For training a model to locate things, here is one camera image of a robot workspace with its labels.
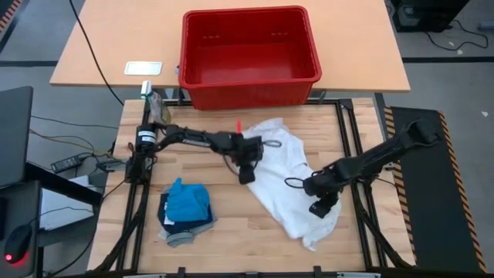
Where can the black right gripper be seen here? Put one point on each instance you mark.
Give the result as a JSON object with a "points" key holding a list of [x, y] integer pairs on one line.
{"points": [[324, 183]]}

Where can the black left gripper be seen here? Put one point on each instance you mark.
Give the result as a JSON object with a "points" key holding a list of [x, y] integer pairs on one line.
{"points": [[243, 148]]}

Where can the white garment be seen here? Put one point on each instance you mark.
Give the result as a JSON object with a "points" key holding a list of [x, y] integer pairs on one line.
{"points": [[285, 170]]}

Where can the dark navy garment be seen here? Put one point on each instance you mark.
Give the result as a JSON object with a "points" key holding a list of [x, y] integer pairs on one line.
{"points": [[185, 227]]}

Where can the grey garment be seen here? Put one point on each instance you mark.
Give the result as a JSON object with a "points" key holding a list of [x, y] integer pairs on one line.
{"points": [[181, 240]]}

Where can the red plastic bin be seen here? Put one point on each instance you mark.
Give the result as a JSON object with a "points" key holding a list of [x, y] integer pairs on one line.
{"points": [[251, 58]]}

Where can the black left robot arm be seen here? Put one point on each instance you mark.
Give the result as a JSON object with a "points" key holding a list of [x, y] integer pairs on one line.
{"points": [[185, 137]]}

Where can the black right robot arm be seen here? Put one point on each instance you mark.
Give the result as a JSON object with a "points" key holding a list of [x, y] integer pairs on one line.
{"points": [[386, 152]]}

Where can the small red tag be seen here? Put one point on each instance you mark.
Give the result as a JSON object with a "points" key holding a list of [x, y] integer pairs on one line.
{"points": [[239, 126]]}

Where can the black hazard striped mat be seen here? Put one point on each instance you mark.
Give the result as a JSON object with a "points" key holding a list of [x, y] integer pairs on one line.
{"points": [[424, 185], [9, 15]]}

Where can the spray cleaner bottle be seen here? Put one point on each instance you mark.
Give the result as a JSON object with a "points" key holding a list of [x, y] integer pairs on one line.
{"points": [[159, 108]]}

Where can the white rectangular plate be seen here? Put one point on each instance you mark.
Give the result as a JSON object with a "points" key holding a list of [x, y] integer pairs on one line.
{"points": [[143, 68]]}

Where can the beige desk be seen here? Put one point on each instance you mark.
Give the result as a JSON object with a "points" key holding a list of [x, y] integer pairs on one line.
{"points": [[347, 46]]}

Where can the black power adapter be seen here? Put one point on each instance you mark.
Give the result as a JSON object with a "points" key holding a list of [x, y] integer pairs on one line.
{"points": [[66, 164]]}

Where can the black equipment case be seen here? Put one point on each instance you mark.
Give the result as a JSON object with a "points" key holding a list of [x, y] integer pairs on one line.
{"points": [[424, 15]]}

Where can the black side desk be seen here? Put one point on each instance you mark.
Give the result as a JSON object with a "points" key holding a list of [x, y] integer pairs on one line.
{"points": [[19, 204]]}

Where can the grey laptop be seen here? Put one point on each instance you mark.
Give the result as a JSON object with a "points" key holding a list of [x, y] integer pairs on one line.
{"points": [[15, 135]]}

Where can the black computer mouse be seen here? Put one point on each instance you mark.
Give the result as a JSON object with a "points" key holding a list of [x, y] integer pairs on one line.
{"points": [[18, 243]]}

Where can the black metal table frame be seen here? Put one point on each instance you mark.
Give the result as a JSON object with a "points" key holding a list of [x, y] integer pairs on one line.
{"points": [[270, 275]]}

